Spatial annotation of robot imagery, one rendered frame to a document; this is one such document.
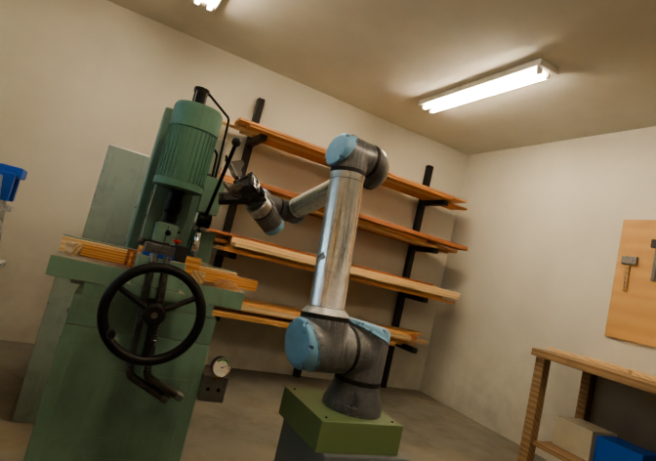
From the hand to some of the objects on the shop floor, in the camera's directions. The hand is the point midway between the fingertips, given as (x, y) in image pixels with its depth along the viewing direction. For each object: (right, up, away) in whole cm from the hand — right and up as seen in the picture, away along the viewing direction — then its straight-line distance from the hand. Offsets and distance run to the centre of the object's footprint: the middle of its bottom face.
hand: (223, 168), depth 165 cm
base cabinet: (-50, -123, 0) cm, 133 cm away
